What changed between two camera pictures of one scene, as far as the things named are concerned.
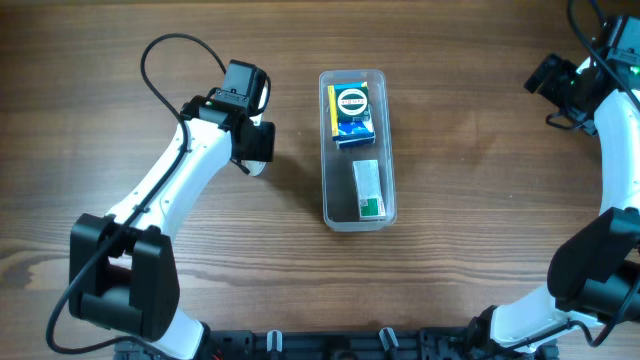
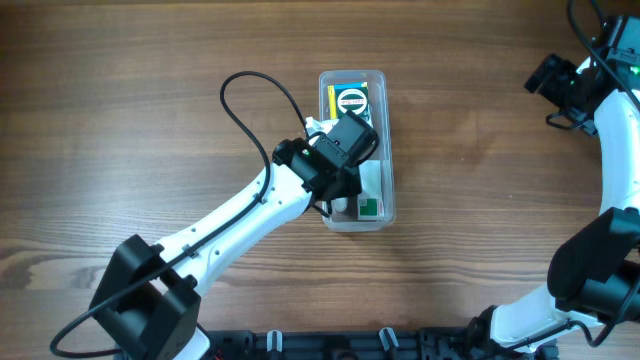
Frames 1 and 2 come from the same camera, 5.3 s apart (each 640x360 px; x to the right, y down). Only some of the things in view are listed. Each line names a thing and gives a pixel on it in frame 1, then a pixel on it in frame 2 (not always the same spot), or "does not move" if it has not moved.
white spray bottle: (254, 167) → (339, 204)
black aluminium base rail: (341, 344) does not move
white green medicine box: (370, 192) does not move
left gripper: (257, 141) → (345, 185)
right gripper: (562, 70) does not move
